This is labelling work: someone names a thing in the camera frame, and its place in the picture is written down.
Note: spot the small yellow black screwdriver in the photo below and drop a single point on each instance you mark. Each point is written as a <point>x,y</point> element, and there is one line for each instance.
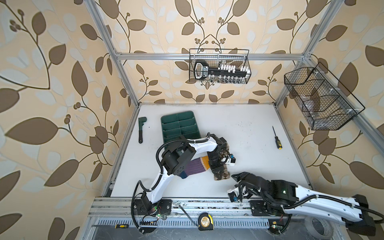
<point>121,226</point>

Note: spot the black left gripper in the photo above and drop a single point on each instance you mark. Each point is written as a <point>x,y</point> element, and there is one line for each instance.
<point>217,169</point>

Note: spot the right wire basket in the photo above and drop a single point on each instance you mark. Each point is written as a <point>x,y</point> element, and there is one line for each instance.
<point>324,100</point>

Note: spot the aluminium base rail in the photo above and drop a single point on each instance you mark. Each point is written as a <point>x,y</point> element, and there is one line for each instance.
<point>183,213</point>

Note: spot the purple sock yellow cuff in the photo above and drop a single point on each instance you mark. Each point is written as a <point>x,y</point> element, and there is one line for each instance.
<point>196,166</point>

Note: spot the clear tape roll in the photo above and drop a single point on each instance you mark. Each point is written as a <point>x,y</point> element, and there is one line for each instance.
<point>319,228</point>

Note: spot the back wire basket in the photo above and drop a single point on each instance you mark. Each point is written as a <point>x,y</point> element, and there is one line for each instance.
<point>233,57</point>

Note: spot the green plastic organizer tray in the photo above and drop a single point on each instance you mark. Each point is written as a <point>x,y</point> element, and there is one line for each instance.
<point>183,124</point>

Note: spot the beige argyle sock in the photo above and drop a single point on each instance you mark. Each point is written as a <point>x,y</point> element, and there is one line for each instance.
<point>221,173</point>

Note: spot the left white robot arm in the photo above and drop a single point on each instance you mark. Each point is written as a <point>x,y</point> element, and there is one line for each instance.
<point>181,157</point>

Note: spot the green pipe wrench black handle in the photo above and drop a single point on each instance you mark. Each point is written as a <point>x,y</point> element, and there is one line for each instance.
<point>141,122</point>

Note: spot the black socket set holder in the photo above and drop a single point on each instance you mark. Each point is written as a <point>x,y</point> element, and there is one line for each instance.
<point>202,70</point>

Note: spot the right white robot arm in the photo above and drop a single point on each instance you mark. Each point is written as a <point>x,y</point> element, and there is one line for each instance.
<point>282,198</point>

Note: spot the yellow black tape measure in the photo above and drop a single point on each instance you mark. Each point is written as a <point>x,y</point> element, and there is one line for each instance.
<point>205,222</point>

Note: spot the wire basket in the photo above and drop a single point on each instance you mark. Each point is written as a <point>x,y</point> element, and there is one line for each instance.
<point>324,100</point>
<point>233,57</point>

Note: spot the yellow black screwdriver on table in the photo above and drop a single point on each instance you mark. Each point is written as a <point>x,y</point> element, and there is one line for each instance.
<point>277,140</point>

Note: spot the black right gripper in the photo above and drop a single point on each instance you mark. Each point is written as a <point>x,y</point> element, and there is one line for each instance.
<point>241,176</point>

